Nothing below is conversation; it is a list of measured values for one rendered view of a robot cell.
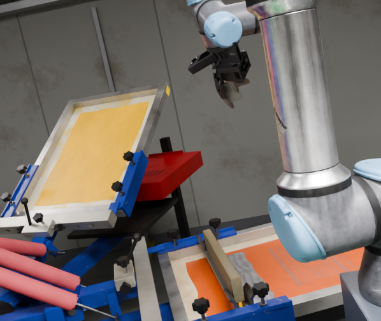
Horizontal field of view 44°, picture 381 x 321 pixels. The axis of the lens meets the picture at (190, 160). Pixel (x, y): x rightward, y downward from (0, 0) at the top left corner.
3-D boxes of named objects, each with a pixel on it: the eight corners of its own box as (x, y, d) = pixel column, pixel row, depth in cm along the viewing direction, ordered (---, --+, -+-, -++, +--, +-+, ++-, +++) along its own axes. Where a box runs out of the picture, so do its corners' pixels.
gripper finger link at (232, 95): (244, 113, 131) (237, 84, 126) (225, 113, 134) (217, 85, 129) (248, 107, 133) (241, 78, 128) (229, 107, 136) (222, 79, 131)
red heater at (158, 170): (137, 174, 303) (133, 156, 301) (204, 167, 286) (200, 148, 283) (85, 208, 249) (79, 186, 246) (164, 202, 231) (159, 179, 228)
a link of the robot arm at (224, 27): (258, 11, 102) (241, -8, 110) (209, 20, 100) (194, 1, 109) (258, 44, 107) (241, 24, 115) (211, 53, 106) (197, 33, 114)
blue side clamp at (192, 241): (236, 242, 182) (232, 225, 180) (239, 247, 177) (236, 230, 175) (160, 262, 178) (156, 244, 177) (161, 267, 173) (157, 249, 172)
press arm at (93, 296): (138, 288, 150) (135, 273, 148) (139, 297, 144) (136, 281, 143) (84, 302, 147) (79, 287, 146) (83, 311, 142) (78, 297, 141)
